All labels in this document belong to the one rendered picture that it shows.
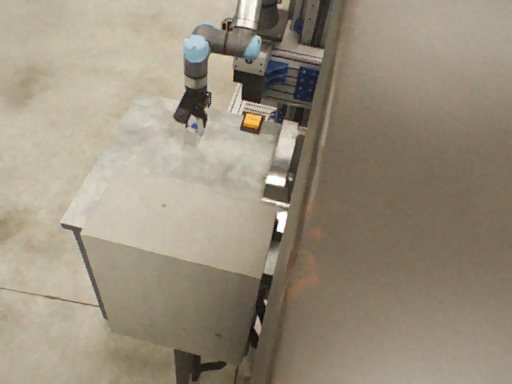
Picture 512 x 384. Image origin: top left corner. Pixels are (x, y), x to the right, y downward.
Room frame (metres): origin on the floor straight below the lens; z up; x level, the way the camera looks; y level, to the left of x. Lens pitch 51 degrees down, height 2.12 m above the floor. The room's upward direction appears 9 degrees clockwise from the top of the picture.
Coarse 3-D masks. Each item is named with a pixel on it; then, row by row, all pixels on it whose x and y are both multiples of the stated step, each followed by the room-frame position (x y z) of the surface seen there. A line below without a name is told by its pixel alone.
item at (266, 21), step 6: (264, 6) 1.77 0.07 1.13; (270, 6) 1.78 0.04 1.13; (276, 6) 1.82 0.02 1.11; (264, 12) 1.77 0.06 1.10; (270, 12) 1.79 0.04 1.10; (276, 12) 1.81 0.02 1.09; (264, 18) 1.76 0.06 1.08; (270, 18) 1.79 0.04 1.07; (276, 18) 1.80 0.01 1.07; (258, 24) 1.75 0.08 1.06; (264, 24) 1.76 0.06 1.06; (270, 24) 1.77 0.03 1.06; (276, 24) 1.80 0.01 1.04
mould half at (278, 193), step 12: (288, 132) 1.33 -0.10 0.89; (300, 132) 1.34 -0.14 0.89; (288, 144) 1.27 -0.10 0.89; (276, 156) 1.20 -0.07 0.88; (288, 156) 1.21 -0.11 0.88; (276, 168) 1.11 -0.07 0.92; (276, 180) 1.04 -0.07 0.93; (264, 192) 1.02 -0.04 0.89; (276, 192) 1.02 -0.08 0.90; (288, 204) 1.00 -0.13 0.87; (276, 240) 0.89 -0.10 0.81
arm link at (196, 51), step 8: (192, 40) 1.21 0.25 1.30; (200, 40) 1.22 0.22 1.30; (184, 48) 1.19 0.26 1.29; (192, 48) 1.18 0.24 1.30; (200, 48) 1.18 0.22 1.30; (208, 48) 1.22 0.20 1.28; (184, 56) 1.18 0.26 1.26; (192, 56) 1.17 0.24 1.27; (200, 56) 1.18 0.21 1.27; (208, 56) 1.22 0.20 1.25; (184, 64) 1.19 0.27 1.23; (192, 64) 1.17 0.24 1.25; (200, 64) 1.18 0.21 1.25; (184, 72) 1.19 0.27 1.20; (192, 72) 1.17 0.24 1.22; (200, 72) 1.18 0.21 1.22
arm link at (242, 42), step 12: (240, 0) 1.37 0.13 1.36; (252, 0) 1.37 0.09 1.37; (240, 12) 1.35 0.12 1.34; (252, 12) 1.35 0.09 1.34; (240, 24) 1.32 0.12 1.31; (252, 24) 1.33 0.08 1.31; (228, 36) 1.29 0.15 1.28; (240, 36) 1.29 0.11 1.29; (252, 36) 1.31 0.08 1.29; (228, 48) 1.27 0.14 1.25; (240, 48) 1.27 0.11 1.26; (252, 48) 1.27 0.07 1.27
